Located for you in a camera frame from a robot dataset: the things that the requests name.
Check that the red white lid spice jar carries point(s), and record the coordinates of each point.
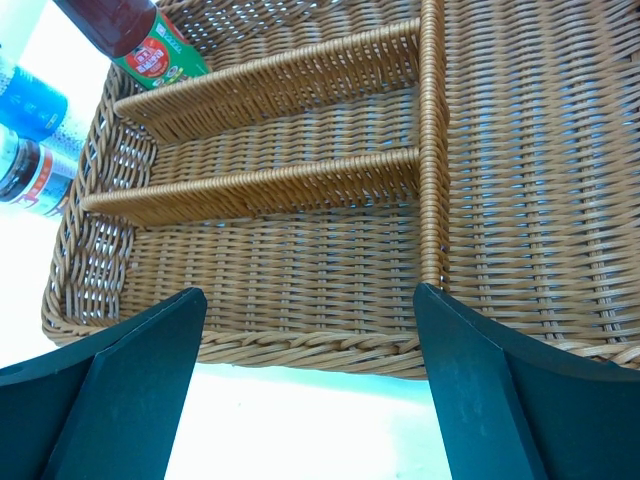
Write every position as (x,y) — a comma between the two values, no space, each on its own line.
(34,177)

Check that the brown wicker divided basket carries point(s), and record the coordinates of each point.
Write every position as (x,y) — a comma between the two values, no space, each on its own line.
(338,153)

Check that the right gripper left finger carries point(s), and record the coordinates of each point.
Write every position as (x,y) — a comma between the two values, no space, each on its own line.
(106,406)

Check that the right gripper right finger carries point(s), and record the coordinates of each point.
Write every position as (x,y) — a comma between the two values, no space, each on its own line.
(512,407)

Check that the silver lid blue label jar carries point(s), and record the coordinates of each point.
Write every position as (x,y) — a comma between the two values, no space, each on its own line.
(39,112)

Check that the red sauce bottle green label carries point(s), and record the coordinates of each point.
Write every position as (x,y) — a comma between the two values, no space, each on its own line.
(137,37)

